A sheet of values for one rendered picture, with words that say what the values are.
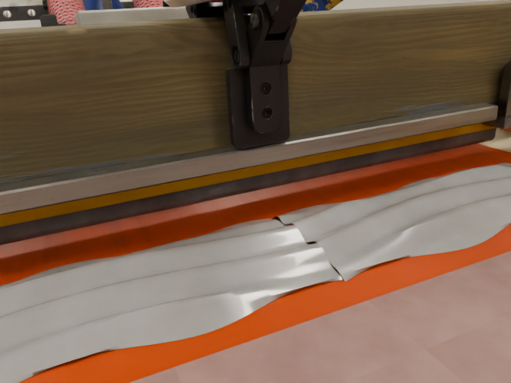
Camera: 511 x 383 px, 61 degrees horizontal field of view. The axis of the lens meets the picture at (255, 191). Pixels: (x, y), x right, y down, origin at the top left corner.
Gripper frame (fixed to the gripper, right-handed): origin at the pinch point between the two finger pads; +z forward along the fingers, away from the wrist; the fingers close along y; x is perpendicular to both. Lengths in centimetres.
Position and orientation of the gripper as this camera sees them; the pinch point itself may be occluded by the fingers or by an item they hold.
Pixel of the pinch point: (239, 101)
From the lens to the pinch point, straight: 25.2
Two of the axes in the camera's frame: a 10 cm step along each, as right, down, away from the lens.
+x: 9.1, -2.0, 3.6
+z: 0.6, 9.3, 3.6
